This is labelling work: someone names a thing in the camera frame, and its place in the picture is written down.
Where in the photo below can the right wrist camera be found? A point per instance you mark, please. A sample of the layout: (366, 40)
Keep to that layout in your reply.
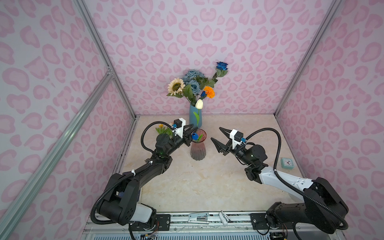
(237, 139)

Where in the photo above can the yellow tulip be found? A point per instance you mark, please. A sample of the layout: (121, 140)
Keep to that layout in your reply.
(162, 129)

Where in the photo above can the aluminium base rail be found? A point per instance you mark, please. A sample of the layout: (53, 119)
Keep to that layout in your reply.
(208, 226)

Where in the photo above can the orange carnation stem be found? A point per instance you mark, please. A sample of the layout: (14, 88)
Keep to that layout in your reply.
(210, 92)

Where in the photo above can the dusty blue rose bouquet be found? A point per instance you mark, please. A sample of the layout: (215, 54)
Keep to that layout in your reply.
(197, 80)

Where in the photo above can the red glass vase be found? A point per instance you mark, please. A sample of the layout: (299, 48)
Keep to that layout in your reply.
(198, 150)

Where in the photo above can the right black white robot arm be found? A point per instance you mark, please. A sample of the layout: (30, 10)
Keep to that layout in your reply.
(320, 205)

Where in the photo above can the blue rose stem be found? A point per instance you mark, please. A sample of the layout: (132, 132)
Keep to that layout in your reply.
(221, 71)

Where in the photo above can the cream sunflower stem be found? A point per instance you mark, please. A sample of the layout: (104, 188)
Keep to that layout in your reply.
(177, 88)

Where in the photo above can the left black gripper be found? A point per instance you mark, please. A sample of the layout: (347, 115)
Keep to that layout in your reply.
(186, 134)

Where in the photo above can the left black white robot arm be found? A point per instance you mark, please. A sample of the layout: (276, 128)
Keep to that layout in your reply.
(118, 204)

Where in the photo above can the dark blue tulip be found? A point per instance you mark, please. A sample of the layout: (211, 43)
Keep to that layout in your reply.
(203, 95)
(197, 138)

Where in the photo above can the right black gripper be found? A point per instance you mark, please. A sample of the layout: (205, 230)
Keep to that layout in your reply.
(228, 144)

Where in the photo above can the teal ceramic vase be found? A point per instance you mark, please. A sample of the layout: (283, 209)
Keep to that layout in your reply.
(191, 117)

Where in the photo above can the white tulip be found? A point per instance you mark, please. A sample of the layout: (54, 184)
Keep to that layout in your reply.
(199, 104)

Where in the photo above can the small teal clock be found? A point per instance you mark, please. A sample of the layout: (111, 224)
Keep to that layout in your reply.
(287, 163)

